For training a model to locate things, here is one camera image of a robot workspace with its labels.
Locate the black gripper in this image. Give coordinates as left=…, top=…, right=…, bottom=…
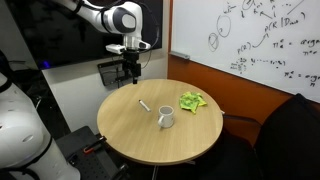
left=121, top=49, right=143, bottom=85

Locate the grey marker pen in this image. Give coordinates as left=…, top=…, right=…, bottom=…
left=138, top=98, right=152, bottom=113

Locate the white ceramic mug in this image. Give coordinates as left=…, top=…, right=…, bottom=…
left=156, top=105, right=176, bottom=130

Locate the grey whiteboard tray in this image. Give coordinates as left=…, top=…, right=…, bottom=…
left=169, top=50, right=191, bottom=61

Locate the round wooden table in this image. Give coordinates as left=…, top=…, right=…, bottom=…
left=96, top=78, right=225, bottom=167

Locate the green yellow crumpled cloth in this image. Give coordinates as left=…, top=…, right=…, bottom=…
left=178, top=90, right=209, bottom=115

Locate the whiteboard with writing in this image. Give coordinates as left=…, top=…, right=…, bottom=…
left=170, top=0, right=320, bottom=104

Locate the metal table leg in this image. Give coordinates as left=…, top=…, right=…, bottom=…
left=151, top=164, right=160, bottom=180

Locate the black office chair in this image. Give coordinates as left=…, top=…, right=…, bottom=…
left=218, top=92, right=320, bottom=180

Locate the black wire wall basket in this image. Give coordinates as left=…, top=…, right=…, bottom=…
left=97, top=60, right=135, bottom=88

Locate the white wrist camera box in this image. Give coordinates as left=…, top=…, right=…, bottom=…
left=105, top=43, right=127, bottom=55

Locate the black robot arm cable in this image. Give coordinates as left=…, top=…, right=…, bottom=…
left=136, top=0, right=162, bottom=70

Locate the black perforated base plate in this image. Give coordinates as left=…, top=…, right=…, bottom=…
left=54, top=125, right=134, bottom=180

